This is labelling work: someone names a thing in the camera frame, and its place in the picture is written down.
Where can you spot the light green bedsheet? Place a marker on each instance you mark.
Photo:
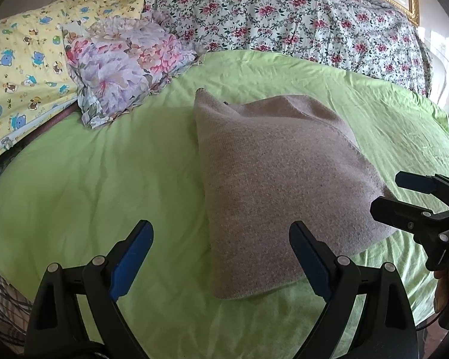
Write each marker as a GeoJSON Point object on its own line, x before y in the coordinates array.
{"type": "Point", "coordinates": [97, 179]}

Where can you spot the person's right hand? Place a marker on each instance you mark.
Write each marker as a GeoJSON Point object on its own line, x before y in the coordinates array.
{"type": "Point", "coordinates": [443, 288]}

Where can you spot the red floral quilt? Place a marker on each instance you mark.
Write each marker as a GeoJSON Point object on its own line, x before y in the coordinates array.
{"type": "Point", "coordinates": [284, 15]}

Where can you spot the yellow cartoon bear blanket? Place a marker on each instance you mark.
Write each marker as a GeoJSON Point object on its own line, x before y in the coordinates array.
{"type": "Point", "coordinates": [26, 67]}

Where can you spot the pastel floral ruffled pillow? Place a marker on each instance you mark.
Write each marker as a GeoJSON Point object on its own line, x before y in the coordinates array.
{"type": "Point", "coordinates": [116, 71]}

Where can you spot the taupe knit sweater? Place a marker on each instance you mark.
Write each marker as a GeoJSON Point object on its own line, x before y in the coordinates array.
{"type": "Point", "coordinates": [277, 179]}

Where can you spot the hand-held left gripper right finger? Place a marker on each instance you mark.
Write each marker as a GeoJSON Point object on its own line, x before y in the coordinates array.
{"type": "Point", "coordinates": [314, 265]}

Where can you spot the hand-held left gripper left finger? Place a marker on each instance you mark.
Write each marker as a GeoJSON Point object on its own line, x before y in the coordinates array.
{"type": "Point", "coordinates": [131, 265]}

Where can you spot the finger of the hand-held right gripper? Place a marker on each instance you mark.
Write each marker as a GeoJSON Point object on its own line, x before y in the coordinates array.
{"type": "Point", "coordinates": [419, 182]}
{"type": "Point", "coordinates": [400, 217]}

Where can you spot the plaid cloth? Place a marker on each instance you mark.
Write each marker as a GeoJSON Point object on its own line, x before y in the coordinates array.
{"type": "Point", "coordinates": [3, 306]}

